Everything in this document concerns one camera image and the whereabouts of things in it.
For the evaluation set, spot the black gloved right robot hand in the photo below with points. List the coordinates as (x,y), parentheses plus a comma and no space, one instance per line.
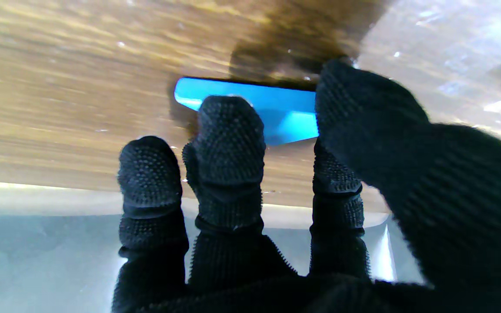
(233,217)

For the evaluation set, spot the small blue triangle piece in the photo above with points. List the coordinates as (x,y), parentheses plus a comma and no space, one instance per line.
(285,113)

